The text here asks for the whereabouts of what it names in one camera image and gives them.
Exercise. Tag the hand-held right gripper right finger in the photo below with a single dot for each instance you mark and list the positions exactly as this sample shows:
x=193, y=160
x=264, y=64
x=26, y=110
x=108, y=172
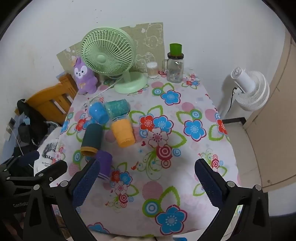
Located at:
x=209, y=185

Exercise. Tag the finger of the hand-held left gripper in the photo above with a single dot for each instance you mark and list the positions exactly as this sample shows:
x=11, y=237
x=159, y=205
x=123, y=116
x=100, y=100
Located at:
x=54, y=169

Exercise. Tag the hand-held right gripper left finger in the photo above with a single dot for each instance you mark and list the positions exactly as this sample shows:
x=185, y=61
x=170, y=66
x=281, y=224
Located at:
x=85, y=185

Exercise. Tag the purple plastic cup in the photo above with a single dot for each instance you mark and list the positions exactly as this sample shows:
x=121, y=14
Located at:
x=105, y=162

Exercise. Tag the dark green cup yellow rim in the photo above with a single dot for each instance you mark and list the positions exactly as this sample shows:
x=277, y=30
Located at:
x=92, y=139

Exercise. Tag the orange plastic cup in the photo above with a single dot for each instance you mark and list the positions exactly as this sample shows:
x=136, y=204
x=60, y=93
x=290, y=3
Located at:
x=122, y=133

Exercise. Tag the blue plastic cup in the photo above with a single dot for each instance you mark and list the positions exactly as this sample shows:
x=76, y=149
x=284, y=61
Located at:
x=98, y=113

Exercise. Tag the teal glitter cup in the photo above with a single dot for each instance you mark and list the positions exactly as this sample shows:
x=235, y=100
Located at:
x=116, y=108

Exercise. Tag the green translucent cup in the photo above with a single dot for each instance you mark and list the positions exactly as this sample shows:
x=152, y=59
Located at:
x=175, y=48

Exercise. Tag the white printed bag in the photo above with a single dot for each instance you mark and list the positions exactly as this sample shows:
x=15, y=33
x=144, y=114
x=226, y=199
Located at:
x=49, y=148

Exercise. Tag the floral tablecloth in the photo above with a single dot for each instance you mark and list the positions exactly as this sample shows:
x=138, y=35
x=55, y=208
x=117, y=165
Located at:
x=161, y=180

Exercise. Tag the pile of dark clothes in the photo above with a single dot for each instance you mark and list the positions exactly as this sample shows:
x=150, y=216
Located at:
x=32, y=120

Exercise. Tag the wooden chair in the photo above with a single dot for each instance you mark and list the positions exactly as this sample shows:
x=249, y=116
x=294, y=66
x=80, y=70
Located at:
x=41, y=97

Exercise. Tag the purple plush toy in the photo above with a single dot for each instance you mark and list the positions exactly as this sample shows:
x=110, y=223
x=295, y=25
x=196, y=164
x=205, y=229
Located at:
x=84, y=78

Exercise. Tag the beige wooden door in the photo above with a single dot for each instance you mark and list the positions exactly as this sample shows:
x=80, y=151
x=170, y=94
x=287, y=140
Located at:
x=277, y=115

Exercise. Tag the white standing fan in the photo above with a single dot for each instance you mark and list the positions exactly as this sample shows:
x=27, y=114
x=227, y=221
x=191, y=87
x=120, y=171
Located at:
x=245, y=81

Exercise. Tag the green desk fan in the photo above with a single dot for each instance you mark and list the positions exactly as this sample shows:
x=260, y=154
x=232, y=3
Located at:
x=101, y=58

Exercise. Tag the glass jar mug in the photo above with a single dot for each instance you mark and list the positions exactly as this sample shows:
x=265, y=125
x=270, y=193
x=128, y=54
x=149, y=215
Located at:
x=174, y=69

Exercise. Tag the clear cotton swab container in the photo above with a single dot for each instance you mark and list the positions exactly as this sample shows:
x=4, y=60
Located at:
x=152, y=70

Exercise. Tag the green cartoon wall poster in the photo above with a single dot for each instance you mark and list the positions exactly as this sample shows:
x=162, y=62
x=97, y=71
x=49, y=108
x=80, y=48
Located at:
x=148, y=39

